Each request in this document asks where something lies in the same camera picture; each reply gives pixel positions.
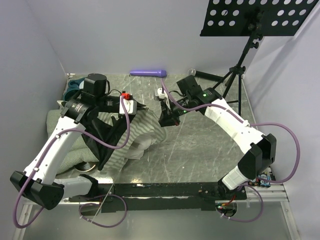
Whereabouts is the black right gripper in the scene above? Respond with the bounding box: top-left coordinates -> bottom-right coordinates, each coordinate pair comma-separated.
157,96 -> 193,129

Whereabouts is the green striped pet tent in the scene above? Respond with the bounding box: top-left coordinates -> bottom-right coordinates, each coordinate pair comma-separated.
80,107 -> 167,171

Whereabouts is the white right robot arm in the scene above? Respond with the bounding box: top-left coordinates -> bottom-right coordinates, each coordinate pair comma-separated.
158,76 -> 277,200

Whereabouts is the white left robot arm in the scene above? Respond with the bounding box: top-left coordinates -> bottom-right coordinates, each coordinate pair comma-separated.
10,73 -> 122,210

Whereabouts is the teal double pet bowl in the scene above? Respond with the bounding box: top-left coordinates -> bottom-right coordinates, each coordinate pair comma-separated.
62,77 -> 85,102

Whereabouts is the green checkered pet cushion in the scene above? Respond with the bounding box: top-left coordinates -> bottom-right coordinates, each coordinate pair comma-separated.
46,109 -> 99,174

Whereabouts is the purple toy microphone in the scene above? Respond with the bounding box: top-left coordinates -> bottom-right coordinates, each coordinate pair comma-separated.
129,69 -> 167,78

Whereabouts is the black handheld microphone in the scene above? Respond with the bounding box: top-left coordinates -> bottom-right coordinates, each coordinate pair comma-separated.
188,68 -> 223,82

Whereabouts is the round metal lid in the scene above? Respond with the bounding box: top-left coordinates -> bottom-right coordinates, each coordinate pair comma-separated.
74,162 -> 96,173

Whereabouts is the black music stand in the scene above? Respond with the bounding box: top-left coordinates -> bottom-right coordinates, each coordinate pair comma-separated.
199,0 -> 318,118

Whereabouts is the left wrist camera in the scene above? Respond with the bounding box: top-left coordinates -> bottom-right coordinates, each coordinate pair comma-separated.
119,92 -> 138,115

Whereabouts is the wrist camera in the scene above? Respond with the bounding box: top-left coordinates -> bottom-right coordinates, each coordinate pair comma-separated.
153,88 -> 168,101
119,92 -> 138,115

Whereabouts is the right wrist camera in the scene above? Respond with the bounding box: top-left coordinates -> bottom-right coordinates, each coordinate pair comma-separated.
153,88 -> 168,101

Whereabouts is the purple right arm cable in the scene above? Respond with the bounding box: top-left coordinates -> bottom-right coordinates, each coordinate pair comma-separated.
160,78 -> 301,223

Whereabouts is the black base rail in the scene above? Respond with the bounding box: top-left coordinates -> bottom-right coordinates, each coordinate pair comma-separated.
68,182 -> 247,213

